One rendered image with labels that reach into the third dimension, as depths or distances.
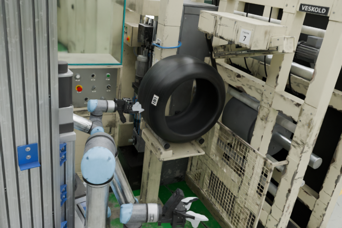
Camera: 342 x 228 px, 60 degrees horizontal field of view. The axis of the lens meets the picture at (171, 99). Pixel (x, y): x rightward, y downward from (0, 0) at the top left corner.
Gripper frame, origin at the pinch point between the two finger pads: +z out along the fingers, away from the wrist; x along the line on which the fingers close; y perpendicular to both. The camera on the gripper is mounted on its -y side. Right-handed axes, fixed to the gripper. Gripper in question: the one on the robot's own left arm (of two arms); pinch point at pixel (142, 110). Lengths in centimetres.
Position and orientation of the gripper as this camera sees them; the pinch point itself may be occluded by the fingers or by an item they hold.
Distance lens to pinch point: 196.3
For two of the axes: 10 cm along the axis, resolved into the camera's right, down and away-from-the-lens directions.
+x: -4.3, -3.8, 8.2
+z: 8.7, 0.5, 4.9
